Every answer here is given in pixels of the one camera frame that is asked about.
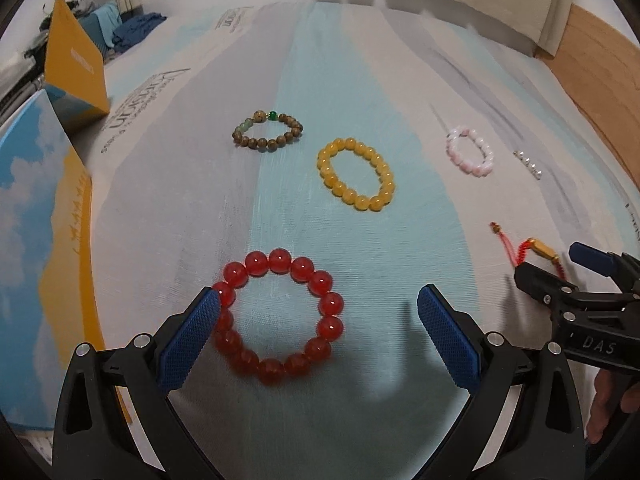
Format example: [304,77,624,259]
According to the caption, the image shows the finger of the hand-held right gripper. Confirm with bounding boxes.
[569,241,640,302]
[514,262,582,309]

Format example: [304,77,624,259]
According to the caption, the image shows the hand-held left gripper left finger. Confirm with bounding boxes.
[51,286,223,480]

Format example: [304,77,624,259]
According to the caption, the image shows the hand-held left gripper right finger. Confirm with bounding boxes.
[416,284,586,480]

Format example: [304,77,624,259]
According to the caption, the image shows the red cord gold charm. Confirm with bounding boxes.
[489,220,569,279]

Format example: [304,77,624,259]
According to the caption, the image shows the red bead bracelet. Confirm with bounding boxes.
[210,248,346,386]

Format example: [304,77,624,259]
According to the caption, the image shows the person's right hand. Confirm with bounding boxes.
[587,369,640,445]

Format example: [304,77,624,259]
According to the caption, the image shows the white pearl strand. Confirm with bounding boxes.
[512,149,546,181]

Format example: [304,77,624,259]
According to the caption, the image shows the striped printed bedsheet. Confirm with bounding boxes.
[30,1,640,480]

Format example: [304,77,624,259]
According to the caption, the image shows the sky print box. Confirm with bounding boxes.
[0,89,107,431]

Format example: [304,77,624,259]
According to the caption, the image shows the orange cardboard box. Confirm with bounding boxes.
[42,0,111,134]

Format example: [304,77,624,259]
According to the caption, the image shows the dark blue clothes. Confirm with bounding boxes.
[111,12,167,54]

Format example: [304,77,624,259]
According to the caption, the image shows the light blue cloth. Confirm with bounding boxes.
[79,3,124,50]

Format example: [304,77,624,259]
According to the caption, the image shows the pink bead bracelet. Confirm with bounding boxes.
[445,126,497,177]

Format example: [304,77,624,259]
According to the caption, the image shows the yellow bead bracelet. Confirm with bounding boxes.
[316,136,397,212]

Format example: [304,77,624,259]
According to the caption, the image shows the brown wooden bead bracelet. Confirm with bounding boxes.
[231,109,305,152]

